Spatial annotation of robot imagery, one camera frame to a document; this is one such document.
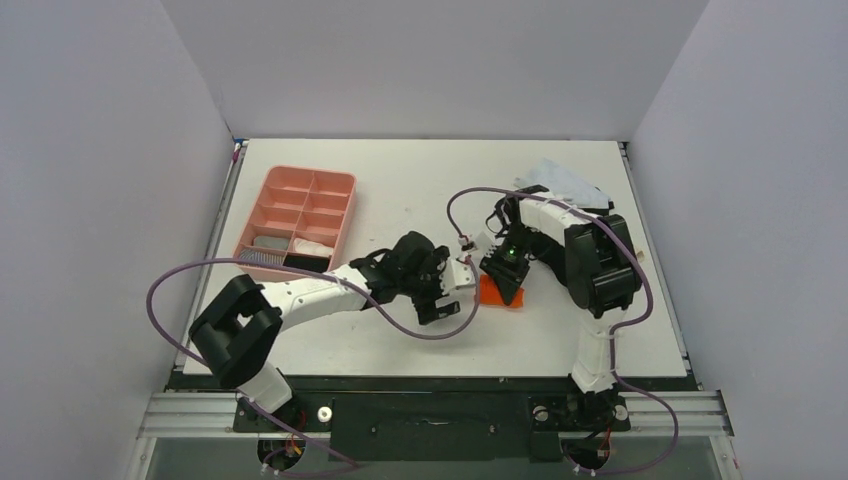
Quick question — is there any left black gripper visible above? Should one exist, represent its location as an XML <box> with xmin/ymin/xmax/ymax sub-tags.
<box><xmin>399</xmin><ymin>248</ymin><xmax>459</xmax><ymax>323</ymax></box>

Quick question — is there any orange underwear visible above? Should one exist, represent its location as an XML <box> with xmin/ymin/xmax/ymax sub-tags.
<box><xmin>480</xmin><ymin>274</ymin><xmax>525</xmax><ymax>309</ymax></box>

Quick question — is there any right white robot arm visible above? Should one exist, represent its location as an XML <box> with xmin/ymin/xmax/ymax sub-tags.
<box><xmin>480</xmin><ymin>187</ymin><xmax>642</xmax><ymax>430</ymax></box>

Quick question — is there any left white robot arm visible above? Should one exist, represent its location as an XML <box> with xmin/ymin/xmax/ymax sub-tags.
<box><xmin>190</xmin><ymin>231</ymin><xmax>477</xmax><ymax>430</ymax></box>

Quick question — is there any light blue underwear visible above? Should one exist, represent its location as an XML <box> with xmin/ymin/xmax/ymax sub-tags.
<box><xmin>513</xmin><ymin>158</ymin><xmax>614</xmax><ymax>210</ymax></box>

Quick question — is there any black rolled underwear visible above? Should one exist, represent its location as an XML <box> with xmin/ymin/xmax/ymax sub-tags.
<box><xmin>283</xmin><ymin>253</ymin><xmax>331</xmax><ymax>273</ymax></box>

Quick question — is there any white rolled underwear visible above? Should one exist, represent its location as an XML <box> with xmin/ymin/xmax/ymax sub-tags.
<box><xmin>291</xmin><ymin>238</ymin><xmax>334</xmax><ymax>258</ymax></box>

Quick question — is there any grey striped rolled underwear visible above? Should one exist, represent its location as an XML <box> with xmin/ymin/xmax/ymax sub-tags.
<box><xmin>237</xmin><ymin>247</ymin><xmax>285</xmax><ymax>266</ymax></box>

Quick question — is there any pink divided storage tray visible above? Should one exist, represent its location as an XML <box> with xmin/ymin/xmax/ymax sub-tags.
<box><xmin>233</xmin><ymin>166</ymin><xmax>357</xmax><ymax>281</ymax></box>

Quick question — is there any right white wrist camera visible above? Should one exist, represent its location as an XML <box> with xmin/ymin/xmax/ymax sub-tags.
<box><xmin>459</xmin><ymin>231</ymin><xmax>495</xmax><ymax>255</ymax></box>

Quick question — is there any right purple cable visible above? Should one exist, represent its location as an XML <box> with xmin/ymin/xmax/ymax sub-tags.
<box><xmin>446</xmin><ymin>187</ymin><xmax>681</xmax><ymax>478</ymax></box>

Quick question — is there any aluminium mounting rail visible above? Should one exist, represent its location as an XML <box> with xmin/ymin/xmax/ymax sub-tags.
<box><xmin>137</xmin><ymin>391</ymin><xmax>732</xmax><ymax>439</ymax></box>

